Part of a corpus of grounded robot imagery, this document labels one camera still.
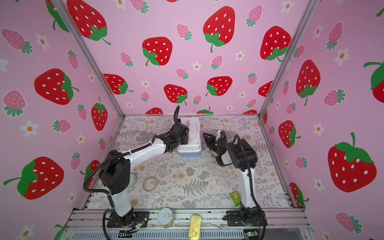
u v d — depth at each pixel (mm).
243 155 551
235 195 806
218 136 953
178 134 701
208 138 948
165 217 701
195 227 679
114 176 477
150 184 862
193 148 901
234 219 736
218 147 842
